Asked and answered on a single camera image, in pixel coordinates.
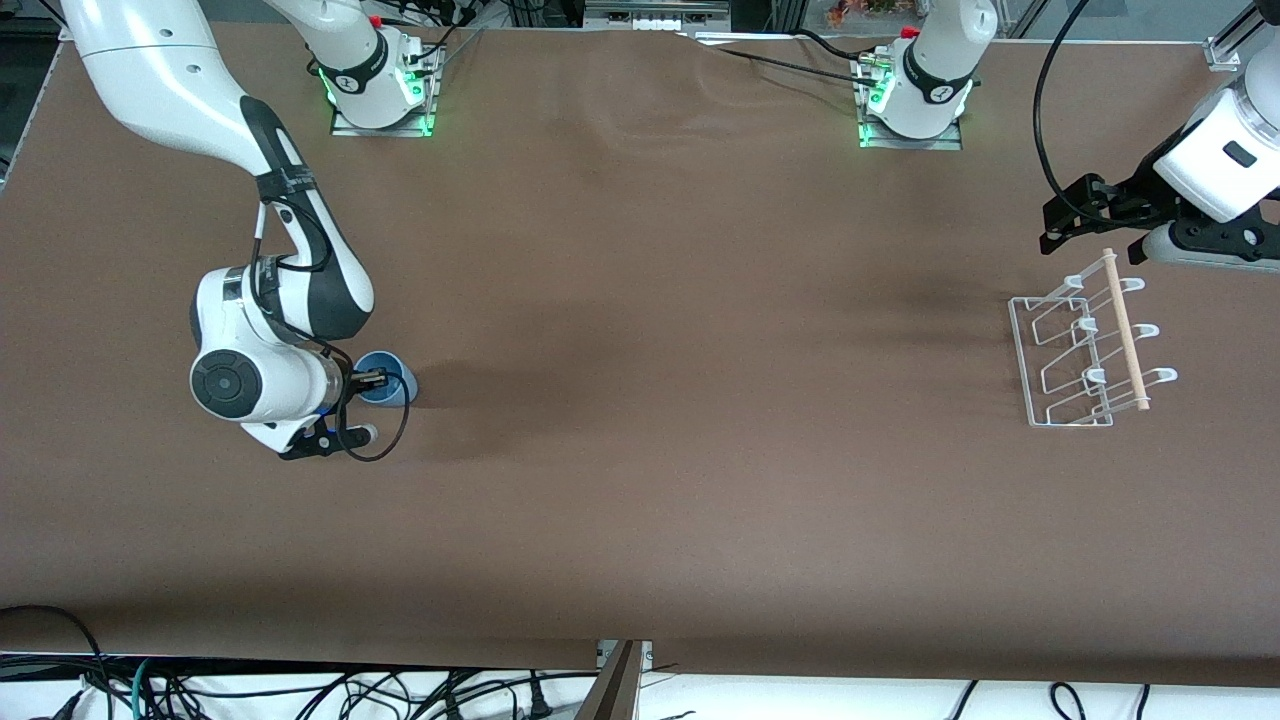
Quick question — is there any blue plastic cup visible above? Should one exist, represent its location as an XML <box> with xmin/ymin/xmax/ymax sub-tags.
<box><xmin>352</xmin><ymin>350</ymin><xmax>420</xmax><ymax>407</ymax></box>

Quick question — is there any brown table cover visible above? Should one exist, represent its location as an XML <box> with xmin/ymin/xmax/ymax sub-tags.
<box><xmin>0</xmin><ymin>20</ymin><xmax>1280</xmax><ymax>691</ymax></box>

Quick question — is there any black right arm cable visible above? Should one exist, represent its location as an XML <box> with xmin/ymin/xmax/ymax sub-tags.
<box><xmin>245</xmin><ymin>190</ymin><xmax>411</xmax><ymax>463</ymax></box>

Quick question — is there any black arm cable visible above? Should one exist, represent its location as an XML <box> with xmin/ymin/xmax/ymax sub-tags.
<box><xmin>245</xmin><ymin>190</ymin><xmax>411</xmax><ymax>463</ymax></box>
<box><xmin>1033</xmin><ymin>0</ymin><xmax>1097</xmax><ymax>206</ymax></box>

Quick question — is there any white wire cup rack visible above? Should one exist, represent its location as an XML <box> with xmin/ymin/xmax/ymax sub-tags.
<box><xmin>1008</xmin><ymin>248</ymin><xmax>1179</xmax><ymax>429</ymax></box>

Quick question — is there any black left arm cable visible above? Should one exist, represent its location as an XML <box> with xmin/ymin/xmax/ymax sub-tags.
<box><xmin>1033</xmin><ymin>0</ymin><xmax>1097</xmax><ymax>206</ymax></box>

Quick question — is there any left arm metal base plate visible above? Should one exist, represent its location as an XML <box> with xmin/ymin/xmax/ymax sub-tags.
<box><xmin>857</xmin><ymin>55</ymin><xmax>964</xmax><ymax>152</ymax></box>

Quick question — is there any aluminium frame profile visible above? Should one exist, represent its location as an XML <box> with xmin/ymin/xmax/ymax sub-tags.
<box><xmin>1204</xmin><ymin>0</ymin><xmax>1263</xmax><ymax>71</ymax></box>

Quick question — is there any tangled black cable bundle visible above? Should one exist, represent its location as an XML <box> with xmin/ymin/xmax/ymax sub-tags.
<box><xmin>150</xmin><ymin>668</ymin><xmax>601</xmax><ymax>720</ymax></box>

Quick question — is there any black looped floor cable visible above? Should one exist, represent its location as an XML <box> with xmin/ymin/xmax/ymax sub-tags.
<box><xmin>0</xmin><ymin>604</ymin><xmax>113</xmax><ymax>720</ymax></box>

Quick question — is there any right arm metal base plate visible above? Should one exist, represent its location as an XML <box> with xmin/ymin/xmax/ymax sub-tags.
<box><xmin>330</xmin><ymin>45</ymin><xmax>442</xmax><ymax>139</ymax></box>

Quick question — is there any black cable on table cover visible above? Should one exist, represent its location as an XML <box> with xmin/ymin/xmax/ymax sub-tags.
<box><xmin>690</xmin><ymin>30</ymin><xmax>893</xmax><ymax>91</ymax></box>

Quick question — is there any brown angled post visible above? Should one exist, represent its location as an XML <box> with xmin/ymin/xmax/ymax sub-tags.
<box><xmin>574</xmin><ymin>640</ymin><xmax>642</xmax><ymax>720</ymax></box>

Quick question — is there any small metal table bracket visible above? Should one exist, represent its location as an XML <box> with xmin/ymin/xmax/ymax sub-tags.
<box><xmin>596</xmin><ymin>640</ymin><xmax>655</xmax><ymax>673</ymax></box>

